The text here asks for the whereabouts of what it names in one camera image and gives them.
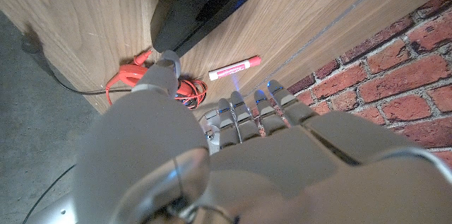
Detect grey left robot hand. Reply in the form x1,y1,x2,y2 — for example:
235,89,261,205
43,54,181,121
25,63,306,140
73,49,452,224

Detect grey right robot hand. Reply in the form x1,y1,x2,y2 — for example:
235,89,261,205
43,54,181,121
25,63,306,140
197,108,222,155

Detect black stapler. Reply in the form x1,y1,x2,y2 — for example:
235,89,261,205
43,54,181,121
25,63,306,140
150,0,283,57

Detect white marker with red cap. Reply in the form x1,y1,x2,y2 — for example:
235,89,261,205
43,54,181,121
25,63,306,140
208,55,263,82

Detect red clamp meter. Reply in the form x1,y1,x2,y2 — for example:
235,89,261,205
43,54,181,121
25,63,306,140
105,49,198,108

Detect black test probe lead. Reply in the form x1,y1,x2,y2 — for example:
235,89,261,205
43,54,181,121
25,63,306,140
20,31,133,96

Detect printed red brick backdrop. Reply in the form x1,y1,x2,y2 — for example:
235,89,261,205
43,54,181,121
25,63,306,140
246,0,452,169

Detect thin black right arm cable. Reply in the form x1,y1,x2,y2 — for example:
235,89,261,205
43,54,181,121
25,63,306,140
20,163,77,224

